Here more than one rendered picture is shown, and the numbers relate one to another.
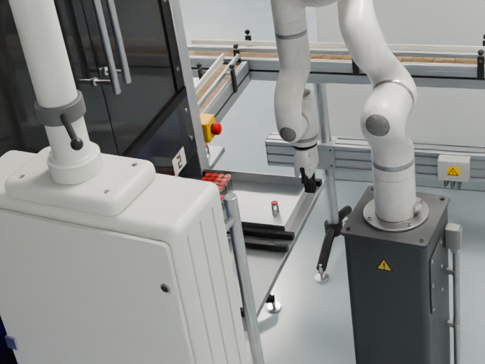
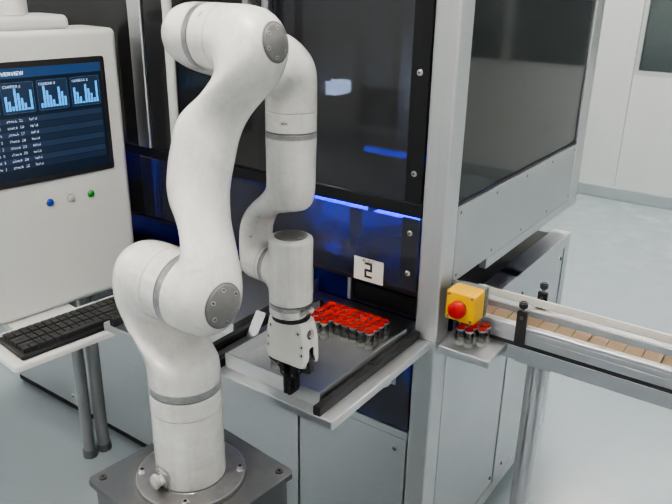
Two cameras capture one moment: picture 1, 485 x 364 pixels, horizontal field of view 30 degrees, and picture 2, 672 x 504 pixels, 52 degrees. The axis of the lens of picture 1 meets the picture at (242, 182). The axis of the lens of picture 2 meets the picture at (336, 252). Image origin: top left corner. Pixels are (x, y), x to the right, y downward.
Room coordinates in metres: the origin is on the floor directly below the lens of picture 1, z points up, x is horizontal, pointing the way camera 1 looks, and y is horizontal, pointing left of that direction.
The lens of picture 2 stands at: (2.59, -1.37, 1.68)
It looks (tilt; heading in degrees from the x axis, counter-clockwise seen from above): 21 degrees down; 100
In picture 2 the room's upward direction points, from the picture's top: 1 degrees clockwise
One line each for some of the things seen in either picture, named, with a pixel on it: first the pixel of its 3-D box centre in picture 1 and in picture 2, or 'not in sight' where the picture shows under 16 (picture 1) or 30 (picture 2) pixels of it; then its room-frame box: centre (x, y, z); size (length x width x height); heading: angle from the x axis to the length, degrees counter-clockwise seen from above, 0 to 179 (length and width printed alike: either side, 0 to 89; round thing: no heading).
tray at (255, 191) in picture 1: (245, 200); (319, 347); (2.32, 0.00, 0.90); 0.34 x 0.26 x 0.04; 64
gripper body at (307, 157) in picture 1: (306, 155); (291, 335); (2.30, -0.20, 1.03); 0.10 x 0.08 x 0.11; 155
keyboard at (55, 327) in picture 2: not in sight; (83, 320); (1.64, 0.15, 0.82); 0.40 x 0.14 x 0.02; 58
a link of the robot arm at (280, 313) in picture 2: (304, 136); (291, 307); (2.30, -0.20, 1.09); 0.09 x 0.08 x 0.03; 155
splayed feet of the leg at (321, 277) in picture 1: (334, 235); not in sight; (3.20, -0.36, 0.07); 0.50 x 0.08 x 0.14; 155
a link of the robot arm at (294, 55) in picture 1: (292, 84); (276, 209); (2.27, -0.18, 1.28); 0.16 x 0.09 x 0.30; 152
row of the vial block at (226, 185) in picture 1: (219, 196); (341, 329); (2.35, 0.08, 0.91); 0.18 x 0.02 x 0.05; 154
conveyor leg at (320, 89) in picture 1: (327, 159); not in sight; (3.20, -0.36, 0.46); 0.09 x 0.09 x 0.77; 65
